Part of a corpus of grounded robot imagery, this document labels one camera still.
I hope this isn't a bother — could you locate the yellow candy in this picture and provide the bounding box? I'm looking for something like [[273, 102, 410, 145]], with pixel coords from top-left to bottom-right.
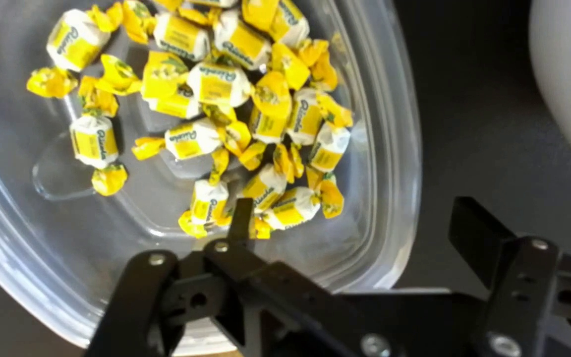
[[305, 167, 346, 222], [122, 0, 213, 66], [217, 117, 253, 159], [247, 70, 293, 145], [307, 121, 352, 175], [212, 8, 273, 72], [239, 163, 291, 215], [140, 50, 192, 102], [97, 54, 142, 98], [271, 38, 340, 94], [67, 78, 130, 199], [176, 177, 231, 240], [285, 86, 354, 147], [184, 62, 253, 109], [130, 117, 223, 163], [23, 2, 124, 102], [241, 0, 311, 50], [263, 185, 323, 232], [144, 92, 202, 121]]

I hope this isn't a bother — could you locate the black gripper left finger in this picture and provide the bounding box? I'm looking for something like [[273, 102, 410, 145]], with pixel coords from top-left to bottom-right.
[[85, 197, 340, 357]]

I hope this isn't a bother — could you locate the clear plastic candy container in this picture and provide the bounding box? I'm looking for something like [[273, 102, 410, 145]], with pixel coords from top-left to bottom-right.
[[0, 0, 424, 353]]

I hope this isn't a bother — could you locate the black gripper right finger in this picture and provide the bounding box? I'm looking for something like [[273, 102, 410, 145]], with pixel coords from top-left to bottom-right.
[[447, 195, 571, 357]]

